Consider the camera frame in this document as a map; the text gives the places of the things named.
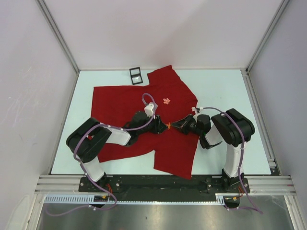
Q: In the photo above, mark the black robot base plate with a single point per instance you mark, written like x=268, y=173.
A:
x=168, y=186

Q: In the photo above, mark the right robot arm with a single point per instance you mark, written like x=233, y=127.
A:
x=231, y=127

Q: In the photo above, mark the white leaf print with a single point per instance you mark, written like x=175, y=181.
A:
x=166, y=101

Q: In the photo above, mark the red t-shirt garment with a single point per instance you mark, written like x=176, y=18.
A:
x=116, y=105

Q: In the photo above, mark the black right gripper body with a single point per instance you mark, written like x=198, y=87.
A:
x=193, y=128

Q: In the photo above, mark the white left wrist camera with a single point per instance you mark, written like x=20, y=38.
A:
x=150, y=109

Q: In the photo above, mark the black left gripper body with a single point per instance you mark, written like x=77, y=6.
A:
x=150, y=127

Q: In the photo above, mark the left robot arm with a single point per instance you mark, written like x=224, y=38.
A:
x=88, y=139

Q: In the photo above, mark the grey slotted cable duct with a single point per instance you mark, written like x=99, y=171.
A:
x=205, y=199

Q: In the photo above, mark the small black open box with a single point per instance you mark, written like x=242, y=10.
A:
x=135, y=75

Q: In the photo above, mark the aluminium frame rail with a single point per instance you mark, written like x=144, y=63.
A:
x=259, y=185

